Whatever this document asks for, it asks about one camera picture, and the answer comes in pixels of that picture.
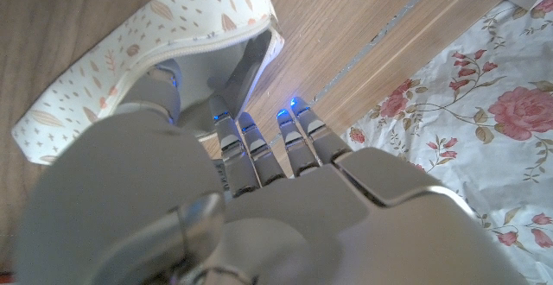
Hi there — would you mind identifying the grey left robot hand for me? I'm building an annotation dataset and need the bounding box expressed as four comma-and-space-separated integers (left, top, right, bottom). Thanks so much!
12, 58, 531, 285

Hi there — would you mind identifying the cream patterned pen bag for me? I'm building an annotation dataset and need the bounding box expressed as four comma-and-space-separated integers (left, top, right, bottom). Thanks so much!
11, 0, 285, 166

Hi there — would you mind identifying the floral rose backdrop cloth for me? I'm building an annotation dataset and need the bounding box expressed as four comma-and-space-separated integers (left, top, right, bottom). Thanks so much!
340, 0, 553, 285

